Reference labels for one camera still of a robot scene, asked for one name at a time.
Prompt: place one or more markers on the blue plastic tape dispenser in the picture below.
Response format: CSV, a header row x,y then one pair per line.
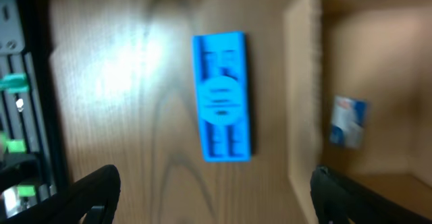
x,y
221,86

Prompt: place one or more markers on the white and blue eraser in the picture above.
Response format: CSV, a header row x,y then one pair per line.
x,y
347,122

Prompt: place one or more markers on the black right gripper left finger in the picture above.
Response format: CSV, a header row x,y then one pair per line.
x,y
100,188

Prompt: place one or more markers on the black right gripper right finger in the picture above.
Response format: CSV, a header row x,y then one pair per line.
x,y
338,199

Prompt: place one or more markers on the black aluminium mounting rail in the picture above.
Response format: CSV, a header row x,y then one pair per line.
x,y
33,164

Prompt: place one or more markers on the brown cardboard box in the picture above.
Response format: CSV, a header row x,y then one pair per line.
x,y
378,51

